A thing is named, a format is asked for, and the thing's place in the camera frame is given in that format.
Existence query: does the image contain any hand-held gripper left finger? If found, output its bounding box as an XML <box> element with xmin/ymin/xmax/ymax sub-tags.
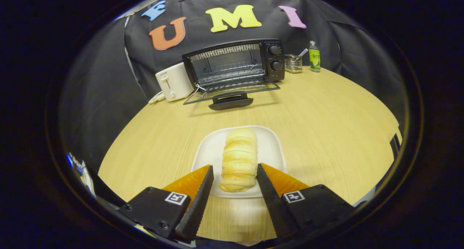
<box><xmin>118</xmin><ymin>165</ymin><xmax>214</xmax><ymax>242</ymax></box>

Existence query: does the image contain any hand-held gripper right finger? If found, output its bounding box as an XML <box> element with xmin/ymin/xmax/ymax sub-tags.
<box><xmin>256</xmin><ymin>163</ymin><xmax>357</xmax><ymax>239</ymax></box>

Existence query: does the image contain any yellow bread roll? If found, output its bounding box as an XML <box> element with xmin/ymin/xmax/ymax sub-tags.
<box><xmin>219</xmin><ymin>128</ymin><xmax>258</xmax><ymax>192</ymax></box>

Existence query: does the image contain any black toaster oven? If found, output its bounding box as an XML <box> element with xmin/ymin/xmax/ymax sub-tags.
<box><xmin>182</xmin><ymin>39</ymin><xmax>286</xmax><ymax>111</ymax></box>

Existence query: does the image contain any white pop-up toaster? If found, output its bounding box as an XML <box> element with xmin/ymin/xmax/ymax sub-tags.
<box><xmin>155</xmin><ymin>62</ymin><xmax>194</xmax><ymax>102</ymax></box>

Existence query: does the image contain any white square plate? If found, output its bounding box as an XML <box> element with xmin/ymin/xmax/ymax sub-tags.
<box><xmin>191</xmin><ymin>125</ymin><xmax>287</xmax><ymax>199</ymax></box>

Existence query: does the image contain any small white tray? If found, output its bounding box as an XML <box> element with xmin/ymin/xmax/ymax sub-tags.
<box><xmin>148</xmin><ymin>91</ymin><xmax>166</xmax><ymax>104</ymax></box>

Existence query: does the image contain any green drink bottle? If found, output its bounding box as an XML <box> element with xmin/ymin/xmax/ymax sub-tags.
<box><xmin>308</xmin><ymin>41</ymin><xmax>321</xmax><ymax>73</ymax></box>

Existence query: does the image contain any black backdrop cloth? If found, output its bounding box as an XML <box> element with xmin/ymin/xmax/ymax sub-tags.
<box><xmin>58</xmin><ymin>0</ymin><xmax>406</xmax><ymax>170</ymax></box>

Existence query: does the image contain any metal wire basket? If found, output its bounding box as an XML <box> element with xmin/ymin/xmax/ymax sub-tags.
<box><xmin>284</xmin><ymin>54</ymin><xmax>303</xmax><ymax>74</ymax></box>

